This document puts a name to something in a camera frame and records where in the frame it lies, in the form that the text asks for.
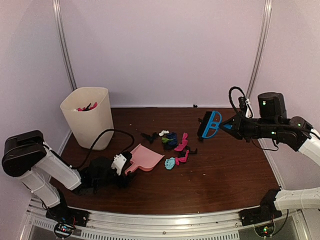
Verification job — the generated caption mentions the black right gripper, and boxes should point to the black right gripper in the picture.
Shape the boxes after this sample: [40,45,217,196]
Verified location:
[219,110,280,143]

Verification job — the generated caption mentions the pink plastic dustpan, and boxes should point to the pink plastic dustpan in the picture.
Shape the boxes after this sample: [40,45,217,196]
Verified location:
[124,144,164,175]

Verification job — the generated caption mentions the blue hand brush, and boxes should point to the blue hand brush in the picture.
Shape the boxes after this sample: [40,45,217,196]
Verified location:
[197,110,222,139]

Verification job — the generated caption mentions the light blue paper scrap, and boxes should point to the light blue paper scrap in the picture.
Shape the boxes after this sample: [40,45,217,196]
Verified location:
[164,157,176,170]

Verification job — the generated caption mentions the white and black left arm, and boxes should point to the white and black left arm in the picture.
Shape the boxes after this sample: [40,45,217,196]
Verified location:
[1,130,135,222]

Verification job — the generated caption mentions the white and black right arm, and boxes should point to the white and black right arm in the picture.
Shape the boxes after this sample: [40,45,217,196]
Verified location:
[219,92,320,221]

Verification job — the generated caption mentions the scraps inside bin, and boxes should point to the scraps inside bin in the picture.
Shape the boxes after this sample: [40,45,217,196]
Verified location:
[72,102,98,112]

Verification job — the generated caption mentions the green paper scrap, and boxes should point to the green paper scrap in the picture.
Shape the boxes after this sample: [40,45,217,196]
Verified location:
[161,137,171,144]

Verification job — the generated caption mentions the white paper scrap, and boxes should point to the white paper scrap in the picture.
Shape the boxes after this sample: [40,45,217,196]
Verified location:
[158,130,170,137]

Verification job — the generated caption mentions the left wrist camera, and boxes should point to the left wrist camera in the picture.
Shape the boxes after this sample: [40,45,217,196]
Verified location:
[111,153,125,176]

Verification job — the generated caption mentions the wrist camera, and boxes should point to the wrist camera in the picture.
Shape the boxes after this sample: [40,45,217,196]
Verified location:
[238,96,254,119]
[111,153,125,176]

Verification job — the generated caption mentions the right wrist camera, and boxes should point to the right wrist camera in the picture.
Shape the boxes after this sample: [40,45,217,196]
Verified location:
[238,96,254,119]

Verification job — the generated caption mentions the front aluminium rail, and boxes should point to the front aluminium rail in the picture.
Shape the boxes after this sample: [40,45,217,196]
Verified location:
[17,204,313,240]

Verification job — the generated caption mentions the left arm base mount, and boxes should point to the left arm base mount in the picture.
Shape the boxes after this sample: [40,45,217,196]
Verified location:
[42,189,89,240]

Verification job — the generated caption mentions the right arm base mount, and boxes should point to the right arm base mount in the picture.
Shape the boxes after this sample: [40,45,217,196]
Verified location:
[238,188,283,239]

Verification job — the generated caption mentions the right aluminium frame post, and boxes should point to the right aluminium frame post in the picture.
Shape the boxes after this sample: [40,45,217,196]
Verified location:
[246,0,273,98]

